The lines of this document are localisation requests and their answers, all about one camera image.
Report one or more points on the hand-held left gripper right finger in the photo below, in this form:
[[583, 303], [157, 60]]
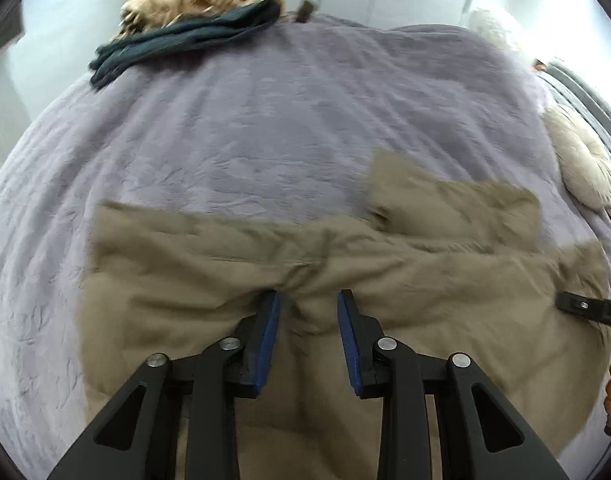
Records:
[[349, 340]]

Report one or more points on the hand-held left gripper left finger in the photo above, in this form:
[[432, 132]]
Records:
[[265, 340]]

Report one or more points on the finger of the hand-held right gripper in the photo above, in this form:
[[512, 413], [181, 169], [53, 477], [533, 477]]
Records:
[[593, 309]]

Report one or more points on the khaki puffer jacket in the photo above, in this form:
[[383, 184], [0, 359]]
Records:
[[185, 270]]

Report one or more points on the round cream cushion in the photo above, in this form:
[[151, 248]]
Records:
[[583, 160]]

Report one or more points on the lilac plush blanket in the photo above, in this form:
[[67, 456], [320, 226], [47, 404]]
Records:
[[235, 135]]

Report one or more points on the grey quilted headboard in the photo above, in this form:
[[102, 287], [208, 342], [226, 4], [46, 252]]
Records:
[[590, 95]]

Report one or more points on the white floral pillow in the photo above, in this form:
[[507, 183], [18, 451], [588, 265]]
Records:
[[490, 30]]

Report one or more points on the dark teal garment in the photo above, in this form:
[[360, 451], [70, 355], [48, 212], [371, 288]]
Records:
[[185, 35]]

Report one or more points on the small brown object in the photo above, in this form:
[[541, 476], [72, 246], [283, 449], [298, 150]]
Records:
[[305, 11]]

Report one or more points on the wall-mounted television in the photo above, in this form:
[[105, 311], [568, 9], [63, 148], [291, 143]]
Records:
[[5, 35]]

